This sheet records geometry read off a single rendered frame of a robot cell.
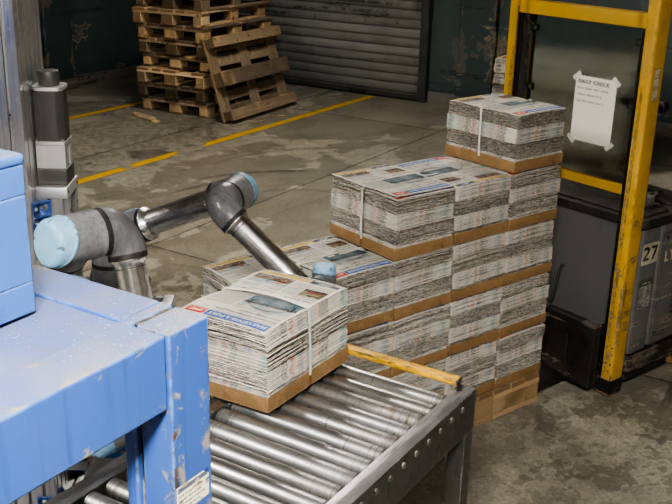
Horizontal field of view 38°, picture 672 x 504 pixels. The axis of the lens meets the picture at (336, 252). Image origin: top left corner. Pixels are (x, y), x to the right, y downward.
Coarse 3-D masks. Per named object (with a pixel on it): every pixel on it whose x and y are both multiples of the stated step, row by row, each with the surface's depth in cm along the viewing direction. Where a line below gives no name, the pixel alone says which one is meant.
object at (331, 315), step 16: (256, 272) 278; (272, 272) 278; (256, 288) 267; (272, 288) 266; (288, 288) 266; (304, 288) 266; (320, 288) 266; (336, 288) 266; (320, 304) 257; (336, 304) 264; (320, 320) 258; (336, 320) 266; (320, 336) 260; (336, 336) 268; (320, 352) 262; (336, 352) 269
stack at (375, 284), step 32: (288, 256) 348; (320, 256) 349; (352, 256) 350; (416, 256) 351; (448, 256) 362; (480, 256) 373; (352, 288) 335; (384, 288) 346; (416, 288) 356; (448, 288) 367; (352, 320) 340; (416, 320) 360; (448, 320) 370; (480, 320) 383; (384, 352) 354; (416, 352) 365; (480, 352) 390; (416, 384) 370; (448, 384) 383; (480, 384) 396; (480, 416) 402
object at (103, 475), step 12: (216, 408) 249; (228, 408) 253; (120, 456) 227; (108, 468) 222; (120, 468) 222; (84, 480) 217; (96, 480) 218; (108, 480) 218; (72, 492) 213; (84, 492) 213
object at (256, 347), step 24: (216, 312) 250; (240, 312) 250; (264, 312) 250; (288, 312) 250; (216, 336) 248; (240, 336) 243; (264, 336) 238; (288, 336) 247; (216, 360) 251; (240, 360) 246; (264, 360) 242; (288, 360) 250; (240, 384) 248; (264, 384) 244; (288, 384) 251
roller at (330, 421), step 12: (276, 408) 254; (288, 408) 252; (300, 408) 251; (312, 408) 251; (312, 420) 248; (324, 420) 246; (336, 420) 245; (348, 420) 245; (348, 432) 243; (360, 432) 241; (372, 432) 240; (384, 432) 240; (384, 444) 238
